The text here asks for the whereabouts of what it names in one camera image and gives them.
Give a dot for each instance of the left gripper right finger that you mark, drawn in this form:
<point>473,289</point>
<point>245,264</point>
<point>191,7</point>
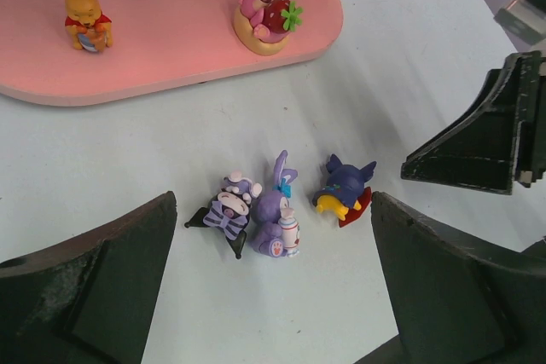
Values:
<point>455,297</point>

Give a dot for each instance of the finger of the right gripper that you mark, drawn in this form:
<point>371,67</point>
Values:
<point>497,141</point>

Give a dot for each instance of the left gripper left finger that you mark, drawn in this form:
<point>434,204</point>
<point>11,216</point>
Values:
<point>89,299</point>

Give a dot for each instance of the yellow mouse navy-hood figurine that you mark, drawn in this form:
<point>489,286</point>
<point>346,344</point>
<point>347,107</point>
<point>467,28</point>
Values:
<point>345,192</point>

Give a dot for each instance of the black purple-bow imp figurine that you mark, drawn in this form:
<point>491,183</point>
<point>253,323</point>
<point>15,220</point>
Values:
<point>230,210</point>

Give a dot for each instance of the pink bear strawberry figurine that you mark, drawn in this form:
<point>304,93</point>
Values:
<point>263,26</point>

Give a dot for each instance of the pink three-tier shelf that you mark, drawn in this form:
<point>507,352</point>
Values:
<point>157,45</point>

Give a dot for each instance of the purple bunny figurine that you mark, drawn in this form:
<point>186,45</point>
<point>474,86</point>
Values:
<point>277,232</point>

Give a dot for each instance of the yellow bear figurine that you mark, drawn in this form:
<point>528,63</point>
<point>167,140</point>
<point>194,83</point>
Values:
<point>87,26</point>

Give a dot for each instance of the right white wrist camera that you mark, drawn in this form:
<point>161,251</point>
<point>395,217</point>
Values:
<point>523,18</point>

